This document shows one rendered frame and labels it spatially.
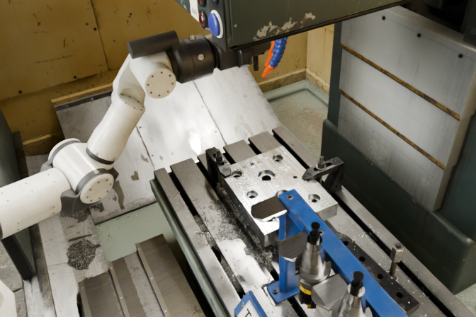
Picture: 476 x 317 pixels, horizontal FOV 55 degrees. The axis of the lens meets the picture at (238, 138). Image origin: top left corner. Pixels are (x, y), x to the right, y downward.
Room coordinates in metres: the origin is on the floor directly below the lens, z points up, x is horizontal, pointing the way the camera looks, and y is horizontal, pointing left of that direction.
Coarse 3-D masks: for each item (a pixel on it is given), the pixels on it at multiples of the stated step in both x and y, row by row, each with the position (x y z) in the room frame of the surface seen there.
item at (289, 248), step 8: (304, 232) 0.58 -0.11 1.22; (288, 240) 0.56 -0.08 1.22; (296, 240) 0.56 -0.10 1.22; (304, 240) 0.56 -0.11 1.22; (280, 248) 0.55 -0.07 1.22; (288, 248) 0.54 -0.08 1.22; (296, 248) 0.54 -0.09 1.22; (280, 256) 0.53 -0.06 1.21; (288, 256) 0.53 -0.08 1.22; (296, 256) 0.52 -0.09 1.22
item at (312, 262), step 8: (320, 240) 0.50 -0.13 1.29; (304, 248) 0.50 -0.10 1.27; (312, 248) 0.49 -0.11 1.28; (320, 248) 0.49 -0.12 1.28; (304, 256) 0.49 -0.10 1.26; (312, 256) 0.48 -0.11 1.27; (320, 256) 0.48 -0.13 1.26; (304, 264) 0.49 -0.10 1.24; (312, 264) 0.48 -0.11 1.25; (320, 264) 0.48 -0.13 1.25; (312, 272) 0.48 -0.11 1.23; (320, 272) 0.48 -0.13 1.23
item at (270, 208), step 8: (264, 200) 0.67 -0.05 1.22; (272, 200) 0.67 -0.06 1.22; (280, 200) 0.67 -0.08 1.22; (256, 208) 0.65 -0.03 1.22; (264, 208) 0.65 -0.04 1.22; (272, 208) 0.65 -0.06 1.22; (280, 208) 0.65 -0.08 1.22; (256, 216) 0.63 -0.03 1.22; (264, 216) 0.63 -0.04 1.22; (272, 216) 0.63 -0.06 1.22
